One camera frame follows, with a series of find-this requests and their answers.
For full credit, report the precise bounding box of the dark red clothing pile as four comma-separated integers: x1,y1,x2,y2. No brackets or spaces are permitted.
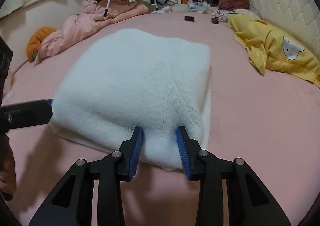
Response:
218,0,249,11

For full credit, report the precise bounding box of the small dark charger block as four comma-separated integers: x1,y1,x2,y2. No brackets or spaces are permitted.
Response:
211,17,219,24

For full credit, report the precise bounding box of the small black box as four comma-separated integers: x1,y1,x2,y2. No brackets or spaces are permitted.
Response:
184,15,195,22

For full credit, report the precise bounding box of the yellow cat print blanket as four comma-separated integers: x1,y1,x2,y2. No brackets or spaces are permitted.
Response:
228,15,319,87

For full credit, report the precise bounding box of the white fluffy knit sweater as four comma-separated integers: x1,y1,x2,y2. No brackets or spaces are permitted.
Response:
51,29,212,170

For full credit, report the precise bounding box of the orange pumpkin cushion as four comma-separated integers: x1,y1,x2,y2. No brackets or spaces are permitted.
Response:
25,26,56,62

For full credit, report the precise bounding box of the pink bed sheet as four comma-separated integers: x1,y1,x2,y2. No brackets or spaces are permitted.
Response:
6,12,319,225

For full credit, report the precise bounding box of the pink crumpled duvet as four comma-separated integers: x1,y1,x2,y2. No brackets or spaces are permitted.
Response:
35,0,149,64

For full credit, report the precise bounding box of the cream tufted headboard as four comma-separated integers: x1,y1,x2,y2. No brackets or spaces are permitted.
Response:
249,0,319,57

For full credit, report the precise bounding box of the white blue tube bottle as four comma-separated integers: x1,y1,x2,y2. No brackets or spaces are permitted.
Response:
187,0,197,12

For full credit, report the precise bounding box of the person left hand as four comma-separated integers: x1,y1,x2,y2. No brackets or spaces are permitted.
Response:
1,135,16,195

